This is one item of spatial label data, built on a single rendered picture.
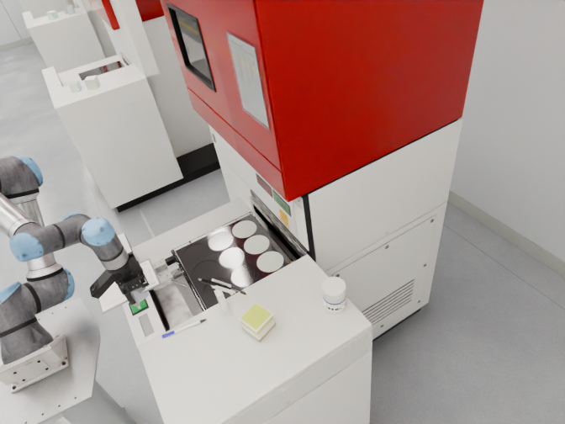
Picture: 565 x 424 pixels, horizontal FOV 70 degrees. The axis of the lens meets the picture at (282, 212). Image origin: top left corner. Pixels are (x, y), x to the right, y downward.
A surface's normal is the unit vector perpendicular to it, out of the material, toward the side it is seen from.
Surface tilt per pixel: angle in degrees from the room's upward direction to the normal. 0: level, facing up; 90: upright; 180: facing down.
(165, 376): 0
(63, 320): 0
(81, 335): 0
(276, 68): 90
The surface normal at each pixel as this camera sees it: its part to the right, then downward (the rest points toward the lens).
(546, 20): -0.85, 0.43
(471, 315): -0.13, -0.74
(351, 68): 0.51, 0.53
